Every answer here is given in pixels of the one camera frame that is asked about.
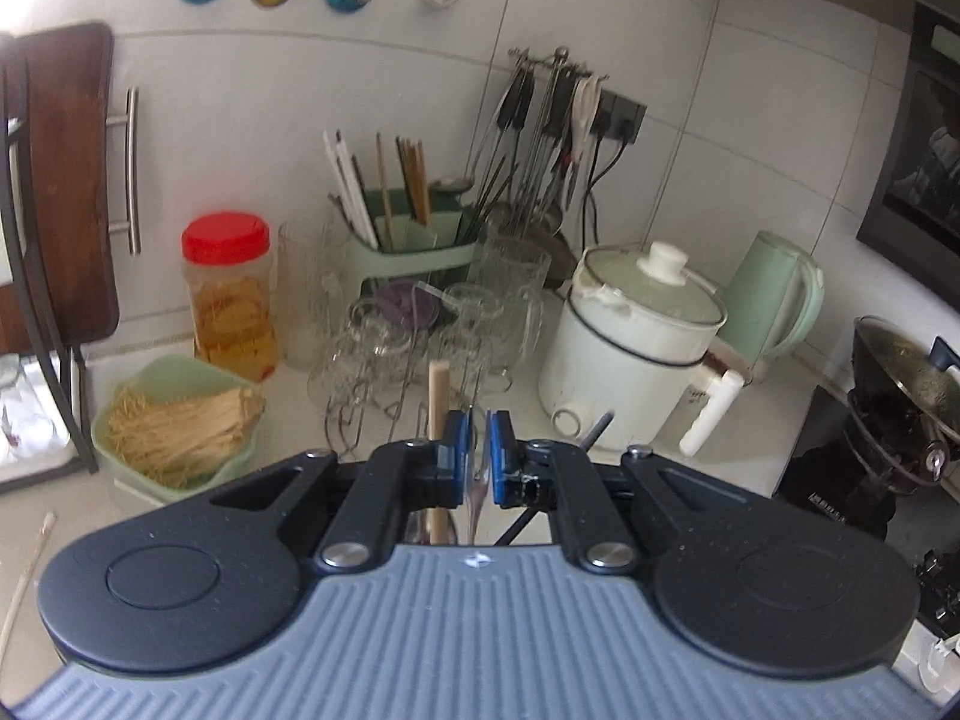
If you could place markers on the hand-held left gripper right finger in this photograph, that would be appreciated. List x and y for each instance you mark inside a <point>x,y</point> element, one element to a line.
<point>501,457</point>

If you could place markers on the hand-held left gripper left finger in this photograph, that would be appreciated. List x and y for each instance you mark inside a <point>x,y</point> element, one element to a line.
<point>455,457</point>

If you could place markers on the wooden chopstick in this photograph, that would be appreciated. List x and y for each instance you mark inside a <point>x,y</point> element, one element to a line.
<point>438,397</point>

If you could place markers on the black chopstick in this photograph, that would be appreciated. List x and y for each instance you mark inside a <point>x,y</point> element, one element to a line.
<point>600,427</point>

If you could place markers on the hanging kitchen utensils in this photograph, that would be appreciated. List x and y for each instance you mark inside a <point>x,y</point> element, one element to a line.
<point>517,150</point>

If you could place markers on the crystal stemmed glass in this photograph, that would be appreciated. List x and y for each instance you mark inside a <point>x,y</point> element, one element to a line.
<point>469,330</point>
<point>341,367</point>

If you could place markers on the white electric cooking pot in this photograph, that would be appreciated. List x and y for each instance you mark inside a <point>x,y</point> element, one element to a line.
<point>622,375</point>

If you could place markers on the purple-lidded glass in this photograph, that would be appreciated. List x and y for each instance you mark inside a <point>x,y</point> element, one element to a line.
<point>405,304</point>

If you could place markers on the textured glass pitcher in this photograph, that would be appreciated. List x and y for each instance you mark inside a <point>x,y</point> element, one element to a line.
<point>510,270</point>

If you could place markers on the green utensil holder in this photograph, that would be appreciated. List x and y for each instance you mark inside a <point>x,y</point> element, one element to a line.
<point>420,259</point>

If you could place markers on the tall clear glass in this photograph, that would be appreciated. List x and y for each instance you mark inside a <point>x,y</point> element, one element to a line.
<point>300,300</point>

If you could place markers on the red-lidded plastic jar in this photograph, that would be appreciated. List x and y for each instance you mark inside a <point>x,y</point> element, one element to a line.
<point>229,315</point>

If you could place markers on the dried noodles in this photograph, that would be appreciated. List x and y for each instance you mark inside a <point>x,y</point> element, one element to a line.
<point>187,427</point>

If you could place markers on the dark bamboo chopstick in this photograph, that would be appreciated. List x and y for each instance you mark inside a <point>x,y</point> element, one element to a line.
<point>385,191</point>
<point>414,180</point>

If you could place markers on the white chopstick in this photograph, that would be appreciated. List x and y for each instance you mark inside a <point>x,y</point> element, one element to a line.
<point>356,180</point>
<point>28,577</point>
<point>346,187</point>

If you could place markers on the pale green electric kettle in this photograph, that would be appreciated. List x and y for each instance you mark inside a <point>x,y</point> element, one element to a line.
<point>765,300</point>

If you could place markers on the green plastic basket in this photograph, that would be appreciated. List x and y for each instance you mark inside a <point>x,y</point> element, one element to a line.
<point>131,480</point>

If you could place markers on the black induction cooktop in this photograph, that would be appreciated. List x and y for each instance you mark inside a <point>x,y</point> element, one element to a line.
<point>832,465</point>

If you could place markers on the black power outlet strip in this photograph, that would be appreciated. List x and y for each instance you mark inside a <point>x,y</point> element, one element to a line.
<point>622,120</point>

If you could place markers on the black dish rack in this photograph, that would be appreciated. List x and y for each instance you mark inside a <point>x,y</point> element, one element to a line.
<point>77,435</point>

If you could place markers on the black wok with glass lid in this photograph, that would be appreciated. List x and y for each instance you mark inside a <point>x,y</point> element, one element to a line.
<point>900,390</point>

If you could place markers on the clear drinking glass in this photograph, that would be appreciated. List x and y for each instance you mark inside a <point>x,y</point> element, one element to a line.
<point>22,405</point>

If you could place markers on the wooden cutting board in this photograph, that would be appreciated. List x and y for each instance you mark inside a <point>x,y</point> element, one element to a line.
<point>60,202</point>

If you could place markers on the black built-in oven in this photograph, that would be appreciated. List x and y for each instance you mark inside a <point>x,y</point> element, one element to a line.
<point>922,127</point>

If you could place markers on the metal wall hook rack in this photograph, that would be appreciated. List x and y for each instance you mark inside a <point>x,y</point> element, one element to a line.
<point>555,60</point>

